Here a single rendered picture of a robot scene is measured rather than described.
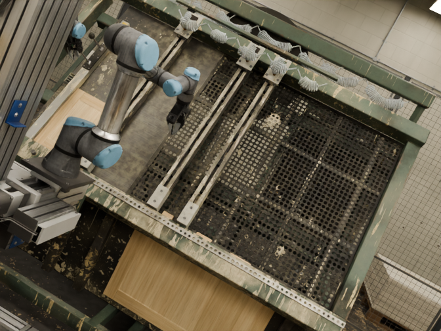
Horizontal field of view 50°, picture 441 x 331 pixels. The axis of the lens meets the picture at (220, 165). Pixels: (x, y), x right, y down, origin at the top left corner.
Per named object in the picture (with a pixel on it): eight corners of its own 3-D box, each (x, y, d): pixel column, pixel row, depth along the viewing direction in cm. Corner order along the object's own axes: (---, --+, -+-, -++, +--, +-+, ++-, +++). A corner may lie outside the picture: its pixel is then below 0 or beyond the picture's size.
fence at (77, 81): (25, 138, 266) (23, 134, 262) (123, 24, 302) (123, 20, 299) (33, 142, 265) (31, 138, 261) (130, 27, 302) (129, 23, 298)
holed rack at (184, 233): (63, 166, 255) (63, 165, 255) (66, 162, 256) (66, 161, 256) (342, 328, 231) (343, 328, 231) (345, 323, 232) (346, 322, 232)
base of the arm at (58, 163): (65, 180, 187) (75, 158, 186) (34, 162, 189) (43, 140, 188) (83, 176, 202) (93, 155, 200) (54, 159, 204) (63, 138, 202)
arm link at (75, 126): (69, 142, 202) (82, 113, 199) (92, 157, 197) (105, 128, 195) (48, 140, 191) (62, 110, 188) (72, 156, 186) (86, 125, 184)
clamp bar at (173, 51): (77, 166, 261) (67, 147, 239) (189, 22, 307) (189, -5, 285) (92, 175, 259) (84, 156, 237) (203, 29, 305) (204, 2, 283)
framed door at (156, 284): (104, 292, 281) (102, 293, 279) (144, 211, 272) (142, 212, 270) (238, 374, 268) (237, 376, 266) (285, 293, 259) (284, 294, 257)
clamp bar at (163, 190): (144, 205, 254) (140, 189, 233) (249, 52, 300) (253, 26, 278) (160, 214, 253) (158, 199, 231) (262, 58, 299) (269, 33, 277)
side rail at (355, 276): (325, 314, 244) (331, 311, 234) (400, 149, 287) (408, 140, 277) (340, 322, 243) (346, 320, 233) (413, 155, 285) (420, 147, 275)
